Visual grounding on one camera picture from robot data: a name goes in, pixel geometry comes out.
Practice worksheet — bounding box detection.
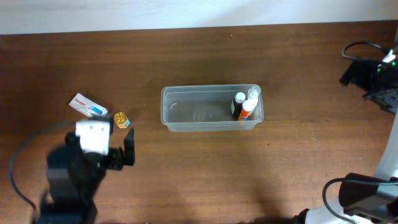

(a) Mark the gold lid balm jar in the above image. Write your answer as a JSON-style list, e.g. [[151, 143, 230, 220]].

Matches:
[[114, 112, 130, 129]]

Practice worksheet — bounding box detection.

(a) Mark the white Panadol box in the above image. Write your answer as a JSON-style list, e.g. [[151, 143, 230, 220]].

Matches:
[[69, 93, 108, 117]]

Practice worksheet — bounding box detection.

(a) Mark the right black cable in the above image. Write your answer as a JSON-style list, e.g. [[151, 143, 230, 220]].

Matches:
[[322, 41, 392, 224]]

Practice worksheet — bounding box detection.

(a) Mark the orange tube white cap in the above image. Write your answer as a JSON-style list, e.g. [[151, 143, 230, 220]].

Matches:
[[238, 100, 255, 121]]

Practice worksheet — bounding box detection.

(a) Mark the white spray bottle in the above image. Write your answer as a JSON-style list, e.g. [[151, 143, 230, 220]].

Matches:
[[248, 85, 261, 116]]

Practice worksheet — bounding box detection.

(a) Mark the clear plastic container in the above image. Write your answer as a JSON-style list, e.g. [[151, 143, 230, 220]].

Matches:
[[160, 84, 264, 132]]

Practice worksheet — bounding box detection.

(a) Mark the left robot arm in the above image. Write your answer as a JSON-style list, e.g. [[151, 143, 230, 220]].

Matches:
[[33, 116, 135, 224]]

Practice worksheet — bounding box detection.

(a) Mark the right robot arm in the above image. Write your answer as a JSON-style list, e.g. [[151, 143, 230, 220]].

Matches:
[[292, 41, 397, 224]]

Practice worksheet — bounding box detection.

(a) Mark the black bottle white cap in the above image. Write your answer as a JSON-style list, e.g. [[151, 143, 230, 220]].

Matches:
[[231, 92, 246, 118]]

